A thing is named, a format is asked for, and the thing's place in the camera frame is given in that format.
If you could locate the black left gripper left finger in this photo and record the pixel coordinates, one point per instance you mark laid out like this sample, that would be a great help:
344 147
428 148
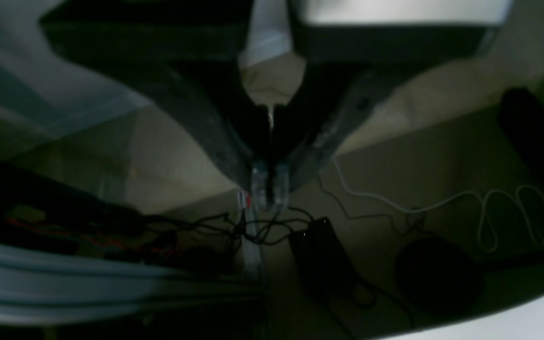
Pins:
189 145

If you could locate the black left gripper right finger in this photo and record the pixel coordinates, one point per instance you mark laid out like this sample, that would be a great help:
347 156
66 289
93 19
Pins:
349 70

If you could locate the black power adapter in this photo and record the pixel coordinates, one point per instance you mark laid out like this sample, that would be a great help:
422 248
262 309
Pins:
323 265

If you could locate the black round object on floor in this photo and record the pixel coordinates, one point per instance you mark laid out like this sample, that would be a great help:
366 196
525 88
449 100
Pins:
437 277

